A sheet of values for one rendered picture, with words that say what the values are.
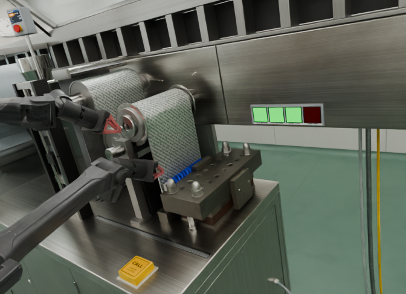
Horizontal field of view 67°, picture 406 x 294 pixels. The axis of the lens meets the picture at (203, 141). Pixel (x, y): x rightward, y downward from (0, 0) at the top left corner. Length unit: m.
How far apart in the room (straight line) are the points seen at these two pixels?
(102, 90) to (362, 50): 0.85
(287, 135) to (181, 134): 2.77
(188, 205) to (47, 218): 0.41
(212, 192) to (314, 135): 2.81
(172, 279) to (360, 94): 0.72
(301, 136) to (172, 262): 2.98
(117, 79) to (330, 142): 2.81
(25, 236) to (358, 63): 0.89
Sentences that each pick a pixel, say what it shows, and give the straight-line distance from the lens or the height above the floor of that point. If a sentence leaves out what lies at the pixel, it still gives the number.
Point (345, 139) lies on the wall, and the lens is 3.60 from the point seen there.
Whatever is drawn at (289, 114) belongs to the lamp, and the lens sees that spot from 1.05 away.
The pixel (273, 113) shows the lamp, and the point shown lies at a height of 1.19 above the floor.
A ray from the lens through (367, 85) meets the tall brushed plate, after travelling 0.98.
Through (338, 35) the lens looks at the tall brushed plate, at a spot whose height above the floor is 1.41.
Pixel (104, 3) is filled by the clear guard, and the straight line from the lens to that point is 1.54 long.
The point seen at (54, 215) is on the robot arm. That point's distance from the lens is 0.70.
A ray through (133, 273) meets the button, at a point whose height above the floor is 0.92.
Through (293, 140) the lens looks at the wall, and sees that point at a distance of 3.78.
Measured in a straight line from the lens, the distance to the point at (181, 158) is 1.12.
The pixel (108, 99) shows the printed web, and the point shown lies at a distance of 1.19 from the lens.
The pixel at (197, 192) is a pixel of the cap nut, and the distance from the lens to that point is 0.93.
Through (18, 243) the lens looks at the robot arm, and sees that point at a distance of 0.66.
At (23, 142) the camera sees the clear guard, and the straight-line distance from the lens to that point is 1.91.
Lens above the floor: 1.48
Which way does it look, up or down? 19 degrees down
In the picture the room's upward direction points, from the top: 11 degrees counter-clockwise
